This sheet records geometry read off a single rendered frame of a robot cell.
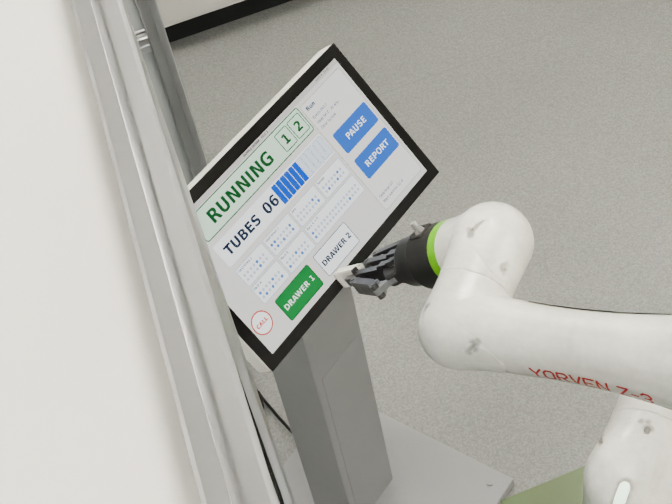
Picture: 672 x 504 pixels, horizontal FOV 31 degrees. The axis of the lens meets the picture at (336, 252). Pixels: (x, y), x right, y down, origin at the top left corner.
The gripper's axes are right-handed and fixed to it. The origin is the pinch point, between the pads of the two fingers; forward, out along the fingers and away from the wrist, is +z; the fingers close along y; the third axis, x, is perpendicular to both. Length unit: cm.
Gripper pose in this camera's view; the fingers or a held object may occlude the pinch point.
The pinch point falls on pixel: (352, 275)
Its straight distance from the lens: 193.2
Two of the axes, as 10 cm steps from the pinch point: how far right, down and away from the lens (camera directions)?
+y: -5.7, 6.7, -4.7
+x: 6.3, 7.3, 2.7
